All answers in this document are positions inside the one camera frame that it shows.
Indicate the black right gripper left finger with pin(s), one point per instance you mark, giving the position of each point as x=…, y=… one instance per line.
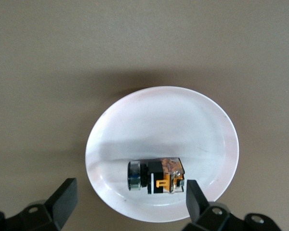
x=62, y=202

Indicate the pale pink round plate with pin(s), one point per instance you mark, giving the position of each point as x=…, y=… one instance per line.
x=159, y=125

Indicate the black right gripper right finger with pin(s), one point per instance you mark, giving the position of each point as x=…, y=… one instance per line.
x=195, y=199

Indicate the orange push button switch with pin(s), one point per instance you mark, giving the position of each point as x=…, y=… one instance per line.
x=156, y=175

